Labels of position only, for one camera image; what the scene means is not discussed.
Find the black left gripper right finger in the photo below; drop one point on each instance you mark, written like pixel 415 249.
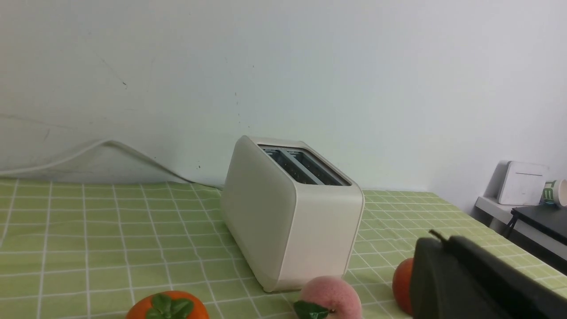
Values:
pixel 519 296

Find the pink peach with leaf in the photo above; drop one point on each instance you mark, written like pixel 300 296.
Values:
pixel 328 297

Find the white two-slot toaster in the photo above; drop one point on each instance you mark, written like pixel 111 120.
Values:
pixel 293 215

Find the white shelf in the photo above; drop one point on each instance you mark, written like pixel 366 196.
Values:
pixel 522 233

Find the green checkered tablecloth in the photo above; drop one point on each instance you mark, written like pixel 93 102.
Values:
pixel 91 251

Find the black side table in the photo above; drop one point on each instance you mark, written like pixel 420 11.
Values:
pixel 548 219

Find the red apple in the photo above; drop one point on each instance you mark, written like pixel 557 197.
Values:
pixel 401 283

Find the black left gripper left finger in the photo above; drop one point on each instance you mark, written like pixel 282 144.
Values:
pixel 454 278

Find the paper cup green print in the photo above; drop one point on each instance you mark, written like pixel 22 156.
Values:
pixel 555 192

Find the white box device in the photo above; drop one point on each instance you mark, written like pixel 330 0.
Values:
pixel 523 184

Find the orange persimmon with green leaf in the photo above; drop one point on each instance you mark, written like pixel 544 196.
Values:
pixel 169 305

